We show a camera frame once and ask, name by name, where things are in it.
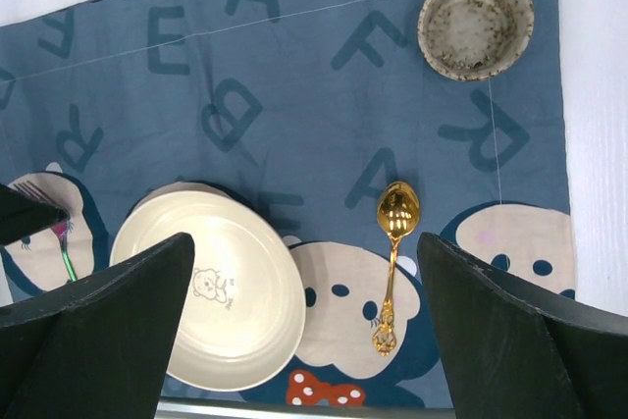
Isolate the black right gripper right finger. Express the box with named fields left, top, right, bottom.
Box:
left=417, top=233, right=627, bottom=418

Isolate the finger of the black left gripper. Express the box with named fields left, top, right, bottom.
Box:
left=0, top=184, right=69, bottom=245

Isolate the cream round plate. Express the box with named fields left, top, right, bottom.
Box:
left=110, top=183, right=306, bottom=392

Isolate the gold spoon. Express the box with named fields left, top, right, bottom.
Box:
left=372, top=181, right=421, bottom=356

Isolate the iridescent fork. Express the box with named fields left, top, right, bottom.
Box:
left=14, top=181, right=78, bottom=282

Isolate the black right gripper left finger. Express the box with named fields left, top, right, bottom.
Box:
left=1, top=233, right=194, bottom=418

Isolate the blue cartoon bear placemat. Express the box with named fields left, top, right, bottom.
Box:
left=1, top=0, right=575, bottom=408

